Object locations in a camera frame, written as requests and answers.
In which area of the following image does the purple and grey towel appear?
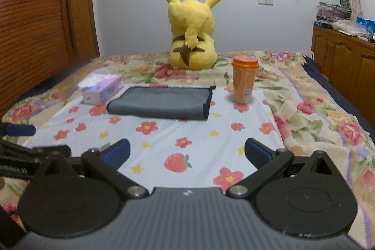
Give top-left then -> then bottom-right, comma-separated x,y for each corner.
107,86 -> 215,120

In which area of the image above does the white strawberry print cloth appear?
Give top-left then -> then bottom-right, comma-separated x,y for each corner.
24,88 -> 284,190

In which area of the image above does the floral bed blanket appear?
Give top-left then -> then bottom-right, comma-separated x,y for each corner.
3,51 -> 374,248

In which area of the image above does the pink tissue box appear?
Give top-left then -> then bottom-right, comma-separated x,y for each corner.
78,71 -> 123,105

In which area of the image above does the brown slatted wardrobe door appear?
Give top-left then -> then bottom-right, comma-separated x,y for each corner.
1,0 -> 73,114

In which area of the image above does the orange plastic cup with lid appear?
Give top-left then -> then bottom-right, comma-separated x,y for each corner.
231,55 -> 259,103

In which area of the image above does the brown wooden cabinet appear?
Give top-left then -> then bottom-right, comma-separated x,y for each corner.
311,25 -> 374,133

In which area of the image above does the brown wooden door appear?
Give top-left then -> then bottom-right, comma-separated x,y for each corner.
67,0 -> 100,60

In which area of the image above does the clutter pile on cabinet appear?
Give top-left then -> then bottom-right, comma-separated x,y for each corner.
314,0 -> 374,44

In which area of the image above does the yellow Pikachu plush toy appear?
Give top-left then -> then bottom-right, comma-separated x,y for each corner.
166,0 -> 221,71

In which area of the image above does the white wall switch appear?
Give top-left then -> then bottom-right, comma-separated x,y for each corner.
257,0 -> 273,6

